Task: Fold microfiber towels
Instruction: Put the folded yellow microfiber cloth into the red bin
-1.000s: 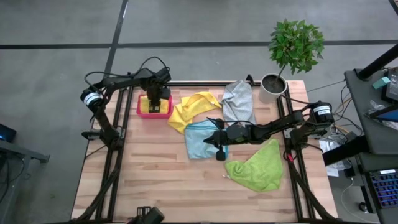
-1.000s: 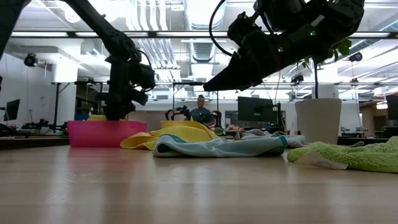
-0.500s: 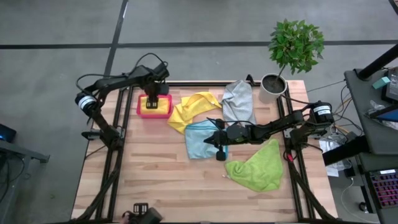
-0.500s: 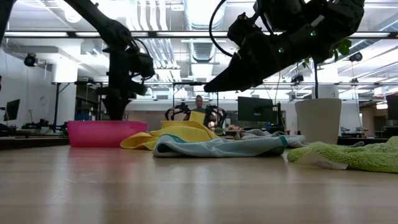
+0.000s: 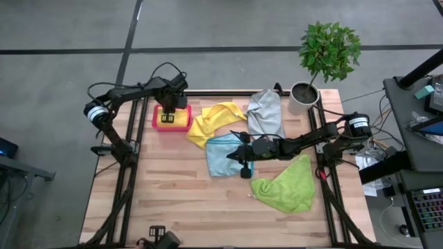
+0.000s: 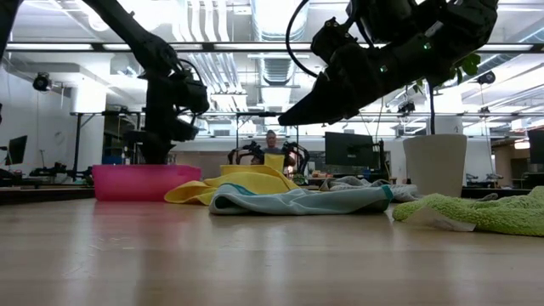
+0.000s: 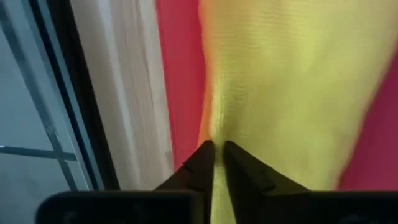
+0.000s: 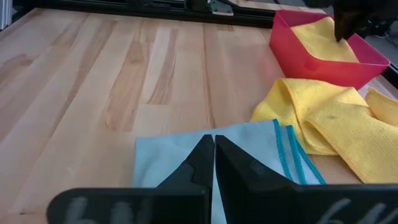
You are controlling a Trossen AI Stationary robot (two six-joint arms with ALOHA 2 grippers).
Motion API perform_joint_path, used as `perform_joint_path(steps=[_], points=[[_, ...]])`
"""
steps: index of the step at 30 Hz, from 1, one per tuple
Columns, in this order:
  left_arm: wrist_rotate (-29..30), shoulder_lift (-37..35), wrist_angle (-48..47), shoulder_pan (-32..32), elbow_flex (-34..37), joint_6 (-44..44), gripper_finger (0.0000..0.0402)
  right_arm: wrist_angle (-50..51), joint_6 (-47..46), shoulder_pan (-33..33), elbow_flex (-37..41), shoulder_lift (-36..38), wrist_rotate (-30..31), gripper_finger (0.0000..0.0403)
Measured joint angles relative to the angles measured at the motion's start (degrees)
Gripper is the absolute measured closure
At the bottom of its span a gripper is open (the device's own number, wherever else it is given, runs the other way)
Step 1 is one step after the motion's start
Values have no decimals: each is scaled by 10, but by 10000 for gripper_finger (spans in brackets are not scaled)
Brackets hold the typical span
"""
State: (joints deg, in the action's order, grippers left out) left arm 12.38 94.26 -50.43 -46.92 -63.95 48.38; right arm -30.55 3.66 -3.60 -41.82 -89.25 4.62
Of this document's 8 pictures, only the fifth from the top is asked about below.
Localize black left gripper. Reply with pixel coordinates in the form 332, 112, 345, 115
159, 93, 189, 125

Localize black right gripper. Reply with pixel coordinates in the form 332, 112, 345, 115
226, 137, 278, 164

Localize yellow microfiber towel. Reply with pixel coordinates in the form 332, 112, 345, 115
186, 101, 248, 151
156, 107, 191, 129

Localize light blue microfiber towel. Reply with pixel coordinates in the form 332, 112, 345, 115
205, 132, 255, 178

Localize grey microfiber towel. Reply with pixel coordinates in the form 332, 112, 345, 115
245, 88, 287, 141

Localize green microfiber towel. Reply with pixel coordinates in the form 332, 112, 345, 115
249, 154, 316, 214

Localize pink plastic bin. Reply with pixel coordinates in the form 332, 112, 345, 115
151, 104, 194, 133

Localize white papers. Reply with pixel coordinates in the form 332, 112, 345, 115
354, 153, 383, 199

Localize green potted tree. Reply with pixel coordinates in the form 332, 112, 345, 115
287, 21, 363, 116

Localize grey metal bench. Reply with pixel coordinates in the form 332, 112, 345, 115
0, 154, 57, 249

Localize black device blue light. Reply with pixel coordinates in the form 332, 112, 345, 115
0, 137, 19, 160

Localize grey side desk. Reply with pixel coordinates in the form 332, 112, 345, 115
381, 75, 443, 249

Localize black tablet blue screen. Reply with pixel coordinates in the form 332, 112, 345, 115
409, 116, 443, 138

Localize small teal box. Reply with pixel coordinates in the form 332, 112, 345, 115
413, 84, 435, 101

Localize backlit colourful keyboard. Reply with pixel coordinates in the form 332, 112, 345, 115
409, 187, 443, 234

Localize black metal pole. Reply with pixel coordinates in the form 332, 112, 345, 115
397, 48, 443, 90

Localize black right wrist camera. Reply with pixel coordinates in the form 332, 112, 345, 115
239, 160, 253, 180

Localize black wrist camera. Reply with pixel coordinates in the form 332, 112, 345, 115
239, 160, 253, 180
170, 73, 190, 92

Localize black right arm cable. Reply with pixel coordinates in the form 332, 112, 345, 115
229, 130, 278, 140

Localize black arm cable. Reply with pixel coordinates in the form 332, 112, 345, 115
86, 62, 188, 104
229, 130, 278, 140

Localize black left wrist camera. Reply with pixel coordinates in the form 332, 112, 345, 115
170, 73, 190, 92

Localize black aluminium table frame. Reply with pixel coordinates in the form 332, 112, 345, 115
78, 82, 379, 249

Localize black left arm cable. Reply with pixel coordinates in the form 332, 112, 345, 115
86, 62, 188, 104

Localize black table-level camera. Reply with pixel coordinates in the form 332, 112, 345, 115
136, 224, 182, 249

